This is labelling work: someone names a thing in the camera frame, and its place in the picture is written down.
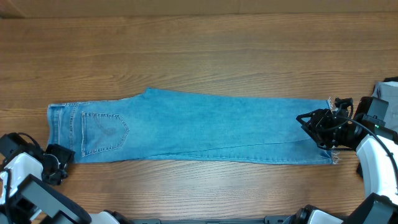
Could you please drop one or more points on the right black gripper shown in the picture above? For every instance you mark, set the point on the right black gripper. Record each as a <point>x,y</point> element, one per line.
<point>315,125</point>

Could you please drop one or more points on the light blue denim jeans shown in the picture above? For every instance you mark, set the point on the light blue denim jeans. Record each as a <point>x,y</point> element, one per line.
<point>162,124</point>

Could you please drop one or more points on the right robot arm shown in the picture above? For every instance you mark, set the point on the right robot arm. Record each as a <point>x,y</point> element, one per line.
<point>362,131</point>

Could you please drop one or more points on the grey folded garment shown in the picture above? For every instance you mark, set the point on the grey folded garment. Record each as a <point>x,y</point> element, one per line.
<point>388,91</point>

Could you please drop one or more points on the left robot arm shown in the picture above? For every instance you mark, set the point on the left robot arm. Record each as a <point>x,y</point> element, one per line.
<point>29,174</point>

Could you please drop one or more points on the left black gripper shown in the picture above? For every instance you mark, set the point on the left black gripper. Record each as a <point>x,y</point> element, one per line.
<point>65,155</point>

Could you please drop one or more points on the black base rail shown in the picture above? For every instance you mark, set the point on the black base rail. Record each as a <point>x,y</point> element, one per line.
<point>271,219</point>

